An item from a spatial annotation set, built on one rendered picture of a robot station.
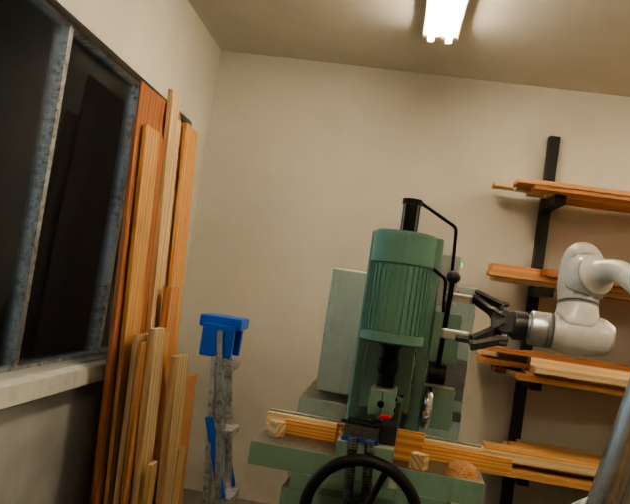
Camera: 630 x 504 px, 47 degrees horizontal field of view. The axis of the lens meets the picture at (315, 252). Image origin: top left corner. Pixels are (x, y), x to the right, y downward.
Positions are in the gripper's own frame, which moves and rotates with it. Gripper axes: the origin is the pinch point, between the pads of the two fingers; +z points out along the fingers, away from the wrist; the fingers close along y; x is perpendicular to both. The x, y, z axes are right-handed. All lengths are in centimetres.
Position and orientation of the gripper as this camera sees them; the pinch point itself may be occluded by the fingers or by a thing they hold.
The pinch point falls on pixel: (447, 314)
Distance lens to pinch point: 194.0
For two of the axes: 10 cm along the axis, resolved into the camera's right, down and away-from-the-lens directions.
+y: 2.1, -6.3, 7.5
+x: 0.1, -7.6, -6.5
